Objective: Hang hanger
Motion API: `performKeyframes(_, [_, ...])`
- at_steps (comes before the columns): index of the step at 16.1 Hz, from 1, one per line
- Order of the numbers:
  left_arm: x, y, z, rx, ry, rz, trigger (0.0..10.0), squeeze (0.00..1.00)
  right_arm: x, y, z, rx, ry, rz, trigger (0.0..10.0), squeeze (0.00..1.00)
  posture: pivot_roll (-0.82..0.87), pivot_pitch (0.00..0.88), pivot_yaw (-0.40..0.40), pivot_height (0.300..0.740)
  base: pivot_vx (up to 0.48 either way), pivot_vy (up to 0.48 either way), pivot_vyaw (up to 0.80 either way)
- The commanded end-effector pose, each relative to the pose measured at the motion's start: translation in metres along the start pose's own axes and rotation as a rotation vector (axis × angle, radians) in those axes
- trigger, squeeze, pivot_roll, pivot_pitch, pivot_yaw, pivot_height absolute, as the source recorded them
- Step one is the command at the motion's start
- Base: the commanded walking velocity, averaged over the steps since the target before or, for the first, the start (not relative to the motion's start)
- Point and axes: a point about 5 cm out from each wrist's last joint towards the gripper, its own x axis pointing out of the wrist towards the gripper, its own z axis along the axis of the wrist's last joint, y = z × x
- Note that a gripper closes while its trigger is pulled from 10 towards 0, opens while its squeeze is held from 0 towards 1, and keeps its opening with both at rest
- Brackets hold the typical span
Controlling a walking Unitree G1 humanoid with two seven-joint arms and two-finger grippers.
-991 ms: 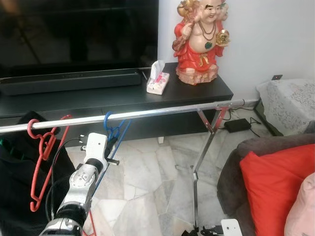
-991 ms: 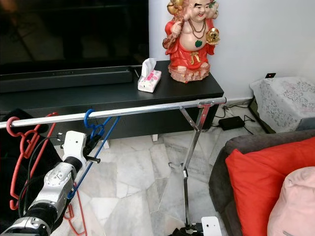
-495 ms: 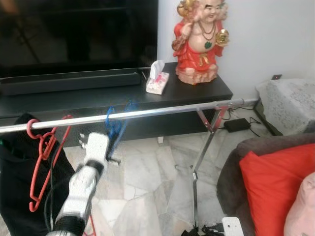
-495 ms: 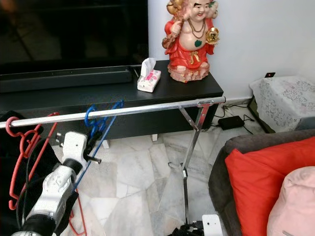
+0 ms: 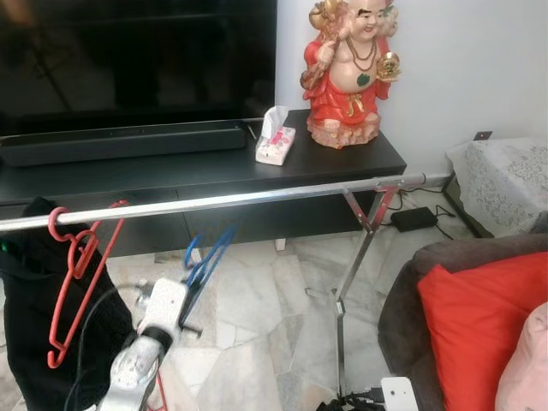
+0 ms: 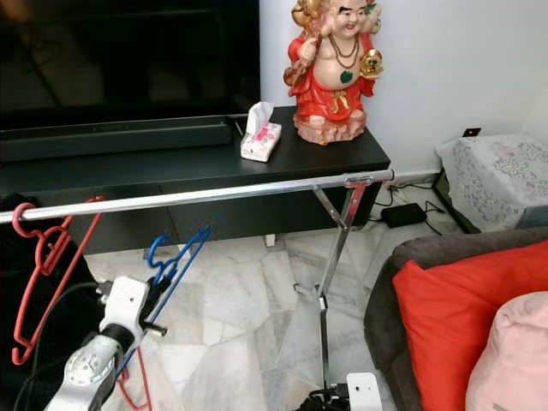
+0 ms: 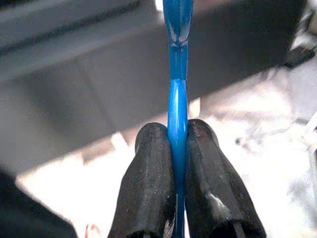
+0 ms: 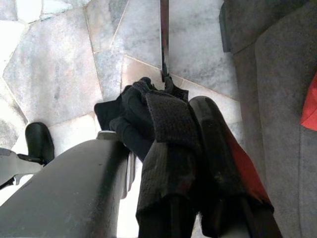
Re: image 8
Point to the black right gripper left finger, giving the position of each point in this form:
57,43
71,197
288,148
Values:
171,173

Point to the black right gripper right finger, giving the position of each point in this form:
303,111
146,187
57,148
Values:
215,161

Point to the black knit garment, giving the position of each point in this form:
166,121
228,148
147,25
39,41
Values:
133,119

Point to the dark grey fabric sofa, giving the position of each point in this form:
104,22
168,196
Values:
277,99

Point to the red cushion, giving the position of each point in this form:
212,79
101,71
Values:
310,109

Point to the silver clothes rack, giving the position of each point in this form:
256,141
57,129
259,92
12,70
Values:
164,37

